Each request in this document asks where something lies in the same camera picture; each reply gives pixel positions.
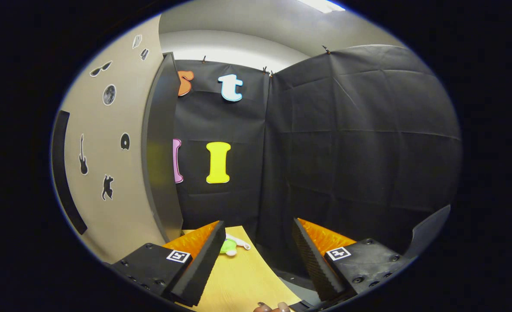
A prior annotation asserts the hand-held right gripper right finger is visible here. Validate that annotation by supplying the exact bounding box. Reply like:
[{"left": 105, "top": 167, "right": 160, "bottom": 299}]
[{"left": 292, "top": 218, "right": 412, "bottom": 302}]

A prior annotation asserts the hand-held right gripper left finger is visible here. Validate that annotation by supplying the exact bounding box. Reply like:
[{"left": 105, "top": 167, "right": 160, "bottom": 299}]
[{"left": 109, "top": 220, "right": 226, "bottom": 307}]

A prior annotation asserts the black cabinet door handle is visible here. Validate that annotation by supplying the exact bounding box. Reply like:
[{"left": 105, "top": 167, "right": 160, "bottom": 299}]
[{"left": 51, "top": 110, "right": 88, "bottom": 236}]

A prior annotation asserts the black backdrop cloth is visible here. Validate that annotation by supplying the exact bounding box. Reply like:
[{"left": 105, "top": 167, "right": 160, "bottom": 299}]
[{"left": 172, "top": 45, "right": 462, "bottom": 278}]

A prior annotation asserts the long ceiling light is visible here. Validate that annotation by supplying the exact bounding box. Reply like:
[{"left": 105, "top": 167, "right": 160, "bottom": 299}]
[{"left": 297, "top": 0, "right": 346, "bottom": 13}]

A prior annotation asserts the green and white object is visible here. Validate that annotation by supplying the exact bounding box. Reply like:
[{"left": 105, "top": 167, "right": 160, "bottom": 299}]
[{"left": 220, "top": 234, "right": 251, "bottom": 257}]

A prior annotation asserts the row of black cloth clips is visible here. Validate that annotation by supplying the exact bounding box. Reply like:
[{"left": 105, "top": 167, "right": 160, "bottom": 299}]
[{"left": 201, "top": 45, "right": 332, "bottom": 78}]

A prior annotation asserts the beige cabinet door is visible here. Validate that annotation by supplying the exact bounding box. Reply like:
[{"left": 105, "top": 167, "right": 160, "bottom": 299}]
[{"left": 50, "top": 15, "right": 170, "bottom": 264}]

